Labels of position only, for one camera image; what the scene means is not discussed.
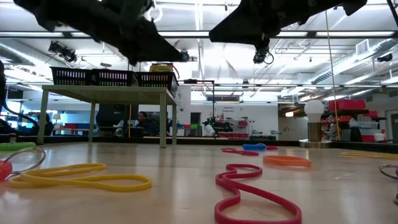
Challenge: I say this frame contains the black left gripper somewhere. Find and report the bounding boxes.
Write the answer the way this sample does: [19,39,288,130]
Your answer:
[90,0,187,66]

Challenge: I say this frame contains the black monitor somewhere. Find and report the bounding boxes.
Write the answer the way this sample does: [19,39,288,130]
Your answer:
[96,104,139,127]

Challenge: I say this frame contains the black looping cable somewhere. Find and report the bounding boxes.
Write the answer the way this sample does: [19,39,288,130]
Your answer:
[0,60,40,138]

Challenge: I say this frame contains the round metal lamp base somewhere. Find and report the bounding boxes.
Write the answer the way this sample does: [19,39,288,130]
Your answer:
[298,121,333,149]

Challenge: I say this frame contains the red storage bin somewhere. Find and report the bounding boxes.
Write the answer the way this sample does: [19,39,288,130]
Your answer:
[328,99,367,112]

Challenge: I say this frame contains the orange rubber band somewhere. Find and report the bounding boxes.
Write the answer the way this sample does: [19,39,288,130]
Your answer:
[262,154,312,169]

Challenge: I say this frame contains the yellow rubber band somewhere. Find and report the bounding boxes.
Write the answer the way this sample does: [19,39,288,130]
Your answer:
[340,151,398,160]
[8,162,153,193]

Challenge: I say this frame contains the black ceiling fixture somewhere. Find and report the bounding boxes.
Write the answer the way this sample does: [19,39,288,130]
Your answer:
[377,52,394,63]

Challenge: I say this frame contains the red orange spiral coil keychain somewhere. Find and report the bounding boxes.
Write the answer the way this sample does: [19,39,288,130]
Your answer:
[0,146,47,182]

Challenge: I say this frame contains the white ceiling air vent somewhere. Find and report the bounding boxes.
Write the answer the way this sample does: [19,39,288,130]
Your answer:
[356,39,371,56]

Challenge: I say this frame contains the black mesh plastic basket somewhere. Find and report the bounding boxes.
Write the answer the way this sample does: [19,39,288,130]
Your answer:
[92,68,139,87]
[50,67,95,86]
[136,71,180,97]

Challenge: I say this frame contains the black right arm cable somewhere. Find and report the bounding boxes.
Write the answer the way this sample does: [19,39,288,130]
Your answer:
[387,0,398,17]

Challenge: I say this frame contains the green spiral coil keychain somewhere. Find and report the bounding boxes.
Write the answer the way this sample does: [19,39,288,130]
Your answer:
[0,141,37,152]

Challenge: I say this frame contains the person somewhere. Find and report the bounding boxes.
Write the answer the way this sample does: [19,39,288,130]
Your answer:
[37,113,53,137]
[136,111,160,137]

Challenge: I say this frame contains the blue spiral coil keychain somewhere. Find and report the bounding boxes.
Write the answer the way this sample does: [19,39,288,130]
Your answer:
[242,142,267,152]

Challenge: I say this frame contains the purple spiral coil keychain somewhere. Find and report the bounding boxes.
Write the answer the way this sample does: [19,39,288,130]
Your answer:
[378,164,398,181]

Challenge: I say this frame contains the white hanging ring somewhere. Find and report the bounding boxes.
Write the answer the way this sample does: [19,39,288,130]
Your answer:
[146,6,164,24]

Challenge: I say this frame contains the green perforated metal shelf riser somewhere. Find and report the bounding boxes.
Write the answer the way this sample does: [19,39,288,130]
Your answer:
[36,85,178,146]

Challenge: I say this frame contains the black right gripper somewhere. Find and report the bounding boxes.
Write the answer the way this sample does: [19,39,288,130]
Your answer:
[208,0,312,52]

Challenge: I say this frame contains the white light bulb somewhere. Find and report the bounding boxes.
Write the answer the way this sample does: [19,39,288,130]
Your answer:
[303,99,325,124]

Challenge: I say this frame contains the black metal gantry frame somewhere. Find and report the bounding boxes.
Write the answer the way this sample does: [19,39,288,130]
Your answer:
[178,78,216,138]

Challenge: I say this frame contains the yellow hanging cord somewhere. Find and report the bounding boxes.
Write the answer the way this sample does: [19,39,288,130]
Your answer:
[325,11,342,141]

